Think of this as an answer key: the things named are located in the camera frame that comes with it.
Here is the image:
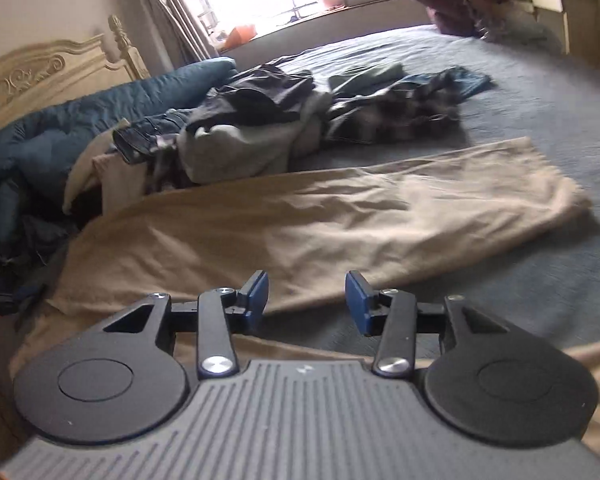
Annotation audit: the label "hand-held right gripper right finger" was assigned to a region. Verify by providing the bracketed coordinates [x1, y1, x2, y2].
[344, 269, 512, 379]

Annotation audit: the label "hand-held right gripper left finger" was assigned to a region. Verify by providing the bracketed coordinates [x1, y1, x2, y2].
[101, 269, 271, 380]

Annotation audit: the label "beige pants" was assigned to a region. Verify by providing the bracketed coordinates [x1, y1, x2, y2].
[10, 137, 600, 456]

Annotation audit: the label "grey sweatshirt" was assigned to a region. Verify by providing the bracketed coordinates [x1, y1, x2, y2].
[177, 90, 333, 186]

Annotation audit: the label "plaid shirt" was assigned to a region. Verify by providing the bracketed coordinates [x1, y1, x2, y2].
[325, 67, 463, 146]

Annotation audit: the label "dark blue jeans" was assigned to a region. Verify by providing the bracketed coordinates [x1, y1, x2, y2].
[112, 110, 196, 163]

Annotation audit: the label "dark navy garment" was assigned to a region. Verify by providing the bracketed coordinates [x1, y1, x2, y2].
[187, 62, 316, 128]

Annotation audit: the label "cream garment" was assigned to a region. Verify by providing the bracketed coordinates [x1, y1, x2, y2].
[62, 117, 131, 213]

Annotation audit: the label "grey-green garment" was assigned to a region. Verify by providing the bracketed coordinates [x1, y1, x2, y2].
[327, 61, 403, 96]

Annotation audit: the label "blue quilt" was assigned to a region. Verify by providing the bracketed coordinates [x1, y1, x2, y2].
[0, 57, 238, 261]

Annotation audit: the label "orange item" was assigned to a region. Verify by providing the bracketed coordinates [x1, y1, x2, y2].
[227, 24, 258, 43]

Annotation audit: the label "curtain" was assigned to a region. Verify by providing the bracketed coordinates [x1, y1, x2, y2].
[130, 0, 221, 61]

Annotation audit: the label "cream carved headboard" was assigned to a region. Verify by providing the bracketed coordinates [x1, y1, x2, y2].
[0, 14, 151, 136]

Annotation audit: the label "white desk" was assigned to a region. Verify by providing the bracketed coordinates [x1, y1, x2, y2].
[510, 0, 600, 56]

